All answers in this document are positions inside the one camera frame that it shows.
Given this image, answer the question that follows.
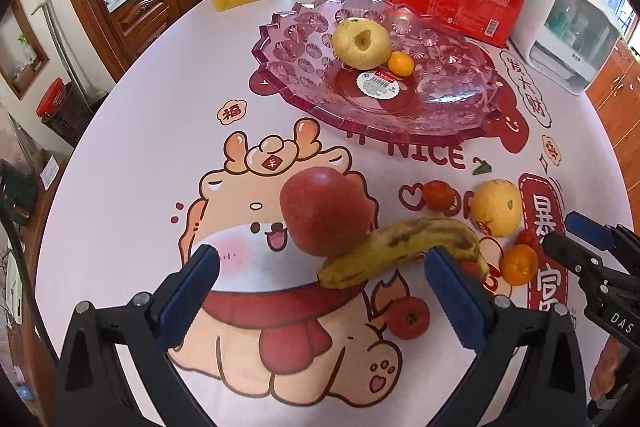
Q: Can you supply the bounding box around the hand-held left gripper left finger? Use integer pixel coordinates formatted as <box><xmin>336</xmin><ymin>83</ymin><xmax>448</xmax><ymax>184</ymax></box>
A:
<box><xmin>52</xmin><ymin>244</ymin><xmax>222</xmax><ymax>427</ymax></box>

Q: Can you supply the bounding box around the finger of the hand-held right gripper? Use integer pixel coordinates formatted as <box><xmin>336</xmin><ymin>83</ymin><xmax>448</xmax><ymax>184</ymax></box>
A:
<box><xmin>565</xmin><ymin>211</ymin><xmax>640</xmax><ymax>269</ymax></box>
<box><xmin>542</xmin><ymin>231</ymin><xmax>640</xmax><ymax>294</ymax></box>

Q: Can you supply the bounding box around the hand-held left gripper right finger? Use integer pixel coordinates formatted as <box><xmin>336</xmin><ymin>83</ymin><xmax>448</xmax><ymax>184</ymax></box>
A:
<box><xmin>424</xmin><ymin>246</ymin><xmax>588</xmax><ymax>427</ymax></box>

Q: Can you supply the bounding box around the orange mandarin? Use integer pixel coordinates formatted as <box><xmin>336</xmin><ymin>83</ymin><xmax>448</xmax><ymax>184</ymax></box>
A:
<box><xmin>500</xmin><ymin>244</ymin><xmax>540</xmax><ymax>286</ymax></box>

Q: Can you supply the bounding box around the large yellow orange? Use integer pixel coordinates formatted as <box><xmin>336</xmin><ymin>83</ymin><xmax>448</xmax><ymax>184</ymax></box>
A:
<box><xmin>471</xmin><ymin>179</ymin><xmax>523</xmax><ymax>239</ymax></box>

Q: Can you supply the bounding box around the spotted yellow banana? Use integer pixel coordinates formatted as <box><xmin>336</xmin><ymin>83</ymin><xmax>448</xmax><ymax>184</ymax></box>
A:
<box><xmin>317</xmin><ymin>217</ymin><xmax>491</xmax><ymax>290</ymax></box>

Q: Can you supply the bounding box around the red apple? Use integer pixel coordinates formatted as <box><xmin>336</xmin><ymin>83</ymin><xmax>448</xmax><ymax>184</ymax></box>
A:
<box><xmin>279</xmin><ymin>167</ymin><xmax>379</xmax><ymax>258</ymax></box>

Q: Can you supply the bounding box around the pink glass fruit plate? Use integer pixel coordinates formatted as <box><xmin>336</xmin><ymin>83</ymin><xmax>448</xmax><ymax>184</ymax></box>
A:
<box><xmin>250</xmin><ymin>0</ymin><xmax>503</xmax><ymax>146</ymax></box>

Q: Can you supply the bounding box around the person's right hand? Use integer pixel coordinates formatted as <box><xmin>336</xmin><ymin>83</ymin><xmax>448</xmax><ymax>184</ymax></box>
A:
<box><xmin>589</xmin><ymin>336</ymin><xmax>626</xmax><ymax>403</ymax></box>

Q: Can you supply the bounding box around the wooden side cabinet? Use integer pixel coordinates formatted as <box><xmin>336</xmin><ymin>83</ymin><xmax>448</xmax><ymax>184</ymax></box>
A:
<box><xmin>585</xmin><ymin>42</ymin><xmax>640</xmax><ymax>168</ymax></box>

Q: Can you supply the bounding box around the white countertop appliance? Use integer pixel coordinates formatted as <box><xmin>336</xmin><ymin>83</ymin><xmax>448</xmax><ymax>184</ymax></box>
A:
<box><xmin>509</xmin><ymin>0</ymin><xmax>623</xmax><ymax>96</ymax></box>

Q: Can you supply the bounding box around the woven bin with red lid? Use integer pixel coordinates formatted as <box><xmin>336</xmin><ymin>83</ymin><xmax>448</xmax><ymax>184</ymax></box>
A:
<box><xmin>35</xmin><ymin>77</ymin><xmax>96</xmax><ymax>138</ymax></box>

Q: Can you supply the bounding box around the small orange kumquat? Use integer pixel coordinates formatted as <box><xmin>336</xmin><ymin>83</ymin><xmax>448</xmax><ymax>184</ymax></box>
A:
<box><xmin>387</xmin><ymin>51</ymin><xmax>417</xmax><ymax>78</ymax></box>

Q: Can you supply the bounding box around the yellow pear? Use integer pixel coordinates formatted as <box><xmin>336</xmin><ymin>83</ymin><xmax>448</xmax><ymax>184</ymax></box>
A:
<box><xmin>331</xmin><ymin>18</ymin><xmax>392</xmax><ymax>71</ymax></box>

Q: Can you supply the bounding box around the grey mop pole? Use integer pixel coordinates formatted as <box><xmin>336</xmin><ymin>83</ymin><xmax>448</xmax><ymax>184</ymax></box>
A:
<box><xmin>31</xmin><ymin>0</ymin><xmax>91</xmax><ymax>108</ymax></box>

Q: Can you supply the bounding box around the wall niche shelf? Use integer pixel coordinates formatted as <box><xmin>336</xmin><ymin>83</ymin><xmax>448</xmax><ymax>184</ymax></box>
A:
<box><xmin>0</xmin><ymin>0</ymin><xmax>51</xmax><ymax>100</ymax></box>

